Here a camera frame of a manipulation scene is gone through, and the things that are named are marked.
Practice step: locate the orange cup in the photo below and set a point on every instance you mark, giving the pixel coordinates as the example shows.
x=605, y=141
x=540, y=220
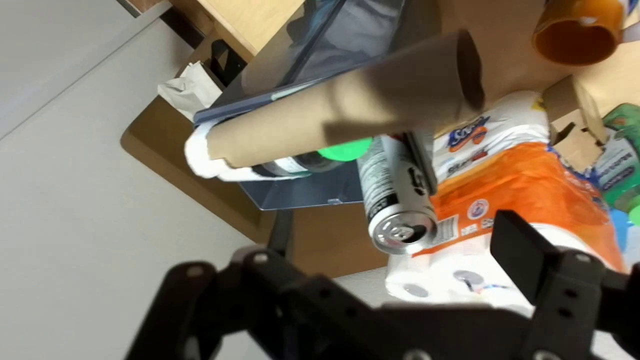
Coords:
x=576, y=33

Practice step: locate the blue plastic item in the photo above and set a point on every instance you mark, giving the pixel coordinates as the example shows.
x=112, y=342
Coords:
x=626, y=231

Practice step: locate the brown cardboard tissue roll tube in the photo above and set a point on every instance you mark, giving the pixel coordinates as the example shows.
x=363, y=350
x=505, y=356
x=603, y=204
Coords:
x=346, y=100

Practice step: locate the orange toilet paper pack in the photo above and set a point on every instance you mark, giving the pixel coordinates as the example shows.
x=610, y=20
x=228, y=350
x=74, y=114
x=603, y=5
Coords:
x=526, y=181

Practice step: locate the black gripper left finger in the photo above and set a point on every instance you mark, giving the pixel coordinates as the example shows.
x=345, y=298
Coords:
x=252, y=306

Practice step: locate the grey plastic bin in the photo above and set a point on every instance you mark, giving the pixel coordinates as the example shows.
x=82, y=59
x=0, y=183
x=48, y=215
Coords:
x=320, y=40

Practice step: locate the silver drink can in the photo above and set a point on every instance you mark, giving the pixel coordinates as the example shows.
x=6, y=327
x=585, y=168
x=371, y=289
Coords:
x=393, y=201

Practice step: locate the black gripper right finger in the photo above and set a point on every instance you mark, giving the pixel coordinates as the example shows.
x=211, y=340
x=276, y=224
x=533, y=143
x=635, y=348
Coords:
x=572, y=306

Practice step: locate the small cardboard box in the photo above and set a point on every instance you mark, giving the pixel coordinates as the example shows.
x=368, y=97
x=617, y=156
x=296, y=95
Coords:
x=576, y=113

